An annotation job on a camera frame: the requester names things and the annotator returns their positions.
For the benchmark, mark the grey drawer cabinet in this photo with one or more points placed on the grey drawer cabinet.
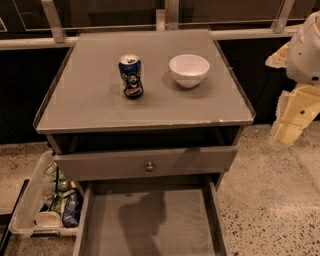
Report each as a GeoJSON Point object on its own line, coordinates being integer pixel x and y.
{"type": "Point", "coordinates": [86, 111]}

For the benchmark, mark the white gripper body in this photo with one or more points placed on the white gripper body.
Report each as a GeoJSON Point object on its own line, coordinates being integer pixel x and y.
{"type": "Point", "coordinates": [306, 55]}

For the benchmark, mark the blue snack bag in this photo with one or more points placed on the blue snack bag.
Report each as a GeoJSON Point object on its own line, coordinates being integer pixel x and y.
{"type": "Point", "coordinates": [72, 211]}

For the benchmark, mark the green snack packets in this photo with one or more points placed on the green snack packets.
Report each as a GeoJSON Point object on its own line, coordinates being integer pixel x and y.
{"type": "Point", "coordinates": [54, 186]}

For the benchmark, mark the white ceramic bowl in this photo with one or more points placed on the white ceramic bowl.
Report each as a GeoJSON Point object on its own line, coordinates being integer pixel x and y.
{"type": "Point", "coordinates": [189, 70]}

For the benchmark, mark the open grey middle drawer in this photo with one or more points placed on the open grey middle drawer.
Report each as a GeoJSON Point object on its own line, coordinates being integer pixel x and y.
{"type": "Point", "coordinates": [167, 216]}

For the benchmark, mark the clear plastic storage bin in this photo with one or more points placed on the clear plastic storage bin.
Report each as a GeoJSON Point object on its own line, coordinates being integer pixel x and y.
{"type": "Point", "coordinates": [30, 204]}

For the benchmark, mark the grey top drawer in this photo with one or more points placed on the grey top drawer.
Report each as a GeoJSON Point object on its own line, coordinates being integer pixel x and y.
{"type": "Point", "coordinates": [132, 164]}

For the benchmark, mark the round metal drawer knob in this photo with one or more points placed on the round metal drawer knob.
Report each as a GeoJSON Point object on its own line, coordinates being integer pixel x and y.
{"type": "Point", "coordinates": [150, 167]}

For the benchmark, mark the blue pepsi can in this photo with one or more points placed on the blue pepsi can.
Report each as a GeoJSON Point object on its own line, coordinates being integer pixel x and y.
{"type": "Point", "coordinates": [130, 73]}

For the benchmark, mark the metal railing frame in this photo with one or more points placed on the metal railing frame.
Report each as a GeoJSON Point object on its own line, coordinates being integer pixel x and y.
{"type": "Point", "coordinates": [37, 24]}

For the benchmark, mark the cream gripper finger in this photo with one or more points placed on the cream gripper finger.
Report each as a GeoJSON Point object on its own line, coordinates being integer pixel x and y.
{"type": "Point", "coordinates": [278, 58]}
{"type": "Point", "coordinates": [295, 112]}

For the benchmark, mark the white cup in bin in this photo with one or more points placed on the white cup in bin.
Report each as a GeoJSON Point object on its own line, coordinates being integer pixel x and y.
{"type": "Point", "coordinates": [48, 219]}

